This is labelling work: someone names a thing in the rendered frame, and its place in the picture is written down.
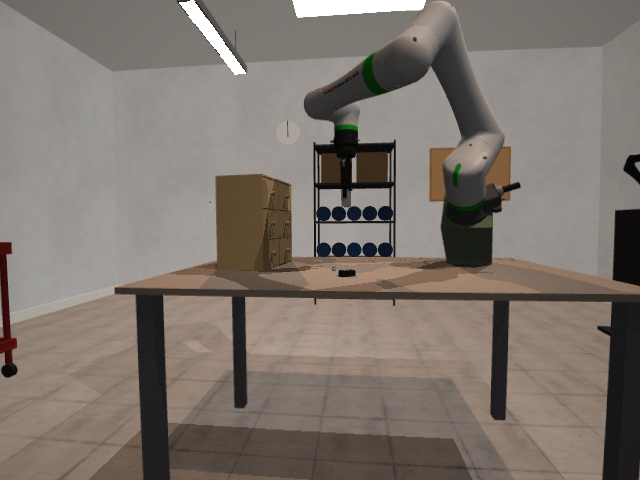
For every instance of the tan wooden chest of drawers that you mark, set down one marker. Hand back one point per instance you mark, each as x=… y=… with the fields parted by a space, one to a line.
x=239 y=222

